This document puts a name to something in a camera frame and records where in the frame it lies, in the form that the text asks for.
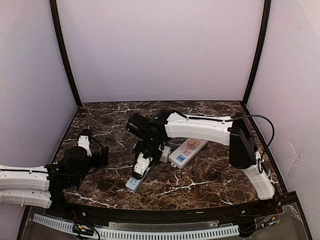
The small circuit board left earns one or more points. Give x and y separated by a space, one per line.
82 229

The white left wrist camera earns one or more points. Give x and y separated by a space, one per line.
84 142

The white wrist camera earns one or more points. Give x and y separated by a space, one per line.
141 165
84 142

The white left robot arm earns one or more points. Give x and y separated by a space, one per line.
44 185

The white cube socket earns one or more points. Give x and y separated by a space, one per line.
165 154

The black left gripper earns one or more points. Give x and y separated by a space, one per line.
99 157

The black front rail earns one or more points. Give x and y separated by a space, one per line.
238 213

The white slotted cable duct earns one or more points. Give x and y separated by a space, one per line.
138 231

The blue power strip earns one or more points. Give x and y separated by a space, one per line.
134 183

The pink cube socket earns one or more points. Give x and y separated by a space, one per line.
192 144

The left black frame post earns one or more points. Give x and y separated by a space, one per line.
63 51

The white multicolour power strip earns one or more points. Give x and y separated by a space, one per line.
182 156

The right black frame post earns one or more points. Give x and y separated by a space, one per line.
258 51

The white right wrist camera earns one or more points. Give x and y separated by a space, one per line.
141 165

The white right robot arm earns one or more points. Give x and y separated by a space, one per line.
231 131

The black frame post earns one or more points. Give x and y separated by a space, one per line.
63 51
258 51

